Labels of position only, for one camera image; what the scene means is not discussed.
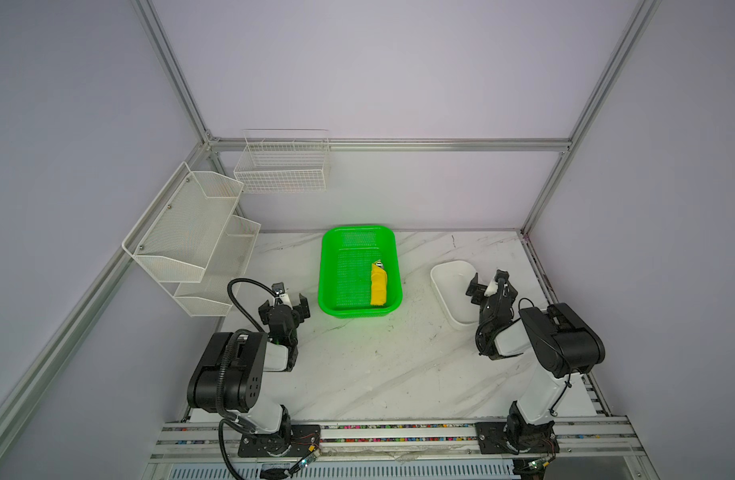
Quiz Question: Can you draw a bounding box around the aluminium front rail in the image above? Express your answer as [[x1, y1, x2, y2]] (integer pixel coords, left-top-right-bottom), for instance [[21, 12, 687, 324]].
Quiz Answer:
[[149, 416, 647, 464]]

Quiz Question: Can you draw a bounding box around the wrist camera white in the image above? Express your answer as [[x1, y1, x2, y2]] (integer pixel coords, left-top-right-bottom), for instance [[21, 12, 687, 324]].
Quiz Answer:
[[485, 280, 499, 297], [272, 282, 293, 308]]

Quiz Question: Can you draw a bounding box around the white wire basket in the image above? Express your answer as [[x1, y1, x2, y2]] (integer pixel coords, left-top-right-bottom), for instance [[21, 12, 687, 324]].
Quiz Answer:
[[234, 129, 331, 194]]

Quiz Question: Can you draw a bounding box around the green plastic basket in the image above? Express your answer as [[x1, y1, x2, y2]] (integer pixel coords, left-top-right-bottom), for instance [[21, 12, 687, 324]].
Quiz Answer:
[[318, 225, 403, 319]]

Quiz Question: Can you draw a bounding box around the white mesh two-tier shelf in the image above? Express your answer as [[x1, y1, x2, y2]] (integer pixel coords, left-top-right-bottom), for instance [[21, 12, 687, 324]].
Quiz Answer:
[[122, 163, 261, 317]]

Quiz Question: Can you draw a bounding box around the white rectangular dish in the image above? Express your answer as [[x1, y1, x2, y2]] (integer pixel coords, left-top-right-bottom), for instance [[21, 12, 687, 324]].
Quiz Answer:
[[429, 260, 479, 330]]

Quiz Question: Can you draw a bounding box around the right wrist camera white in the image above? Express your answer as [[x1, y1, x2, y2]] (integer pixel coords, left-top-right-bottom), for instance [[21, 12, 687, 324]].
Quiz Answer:
[[485, 280, 499, 297]]

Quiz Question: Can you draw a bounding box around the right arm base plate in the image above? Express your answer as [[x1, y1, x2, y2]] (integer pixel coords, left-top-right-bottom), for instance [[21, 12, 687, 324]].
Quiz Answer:
[[475, 421, 559, 455]]

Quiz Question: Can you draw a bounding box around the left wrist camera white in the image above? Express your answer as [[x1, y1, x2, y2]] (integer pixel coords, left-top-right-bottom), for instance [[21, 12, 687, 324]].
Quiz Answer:
[[272, 282, 293, 308]]

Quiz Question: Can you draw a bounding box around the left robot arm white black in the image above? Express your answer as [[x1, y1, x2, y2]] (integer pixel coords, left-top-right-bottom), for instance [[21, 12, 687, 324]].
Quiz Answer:
[[187, 294, 311, 438]]

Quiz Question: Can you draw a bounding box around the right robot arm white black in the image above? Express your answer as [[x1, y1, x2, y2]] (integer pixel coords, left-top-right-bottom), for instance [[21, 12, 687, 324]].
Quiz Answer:
[[465, 270, 605, 453]]

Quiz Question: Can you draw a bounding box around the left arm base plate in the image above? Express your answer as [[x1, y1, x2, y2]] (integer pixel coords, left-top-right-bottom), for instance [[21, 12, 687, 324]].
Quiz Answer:
[[237, 424, 322, 458]]

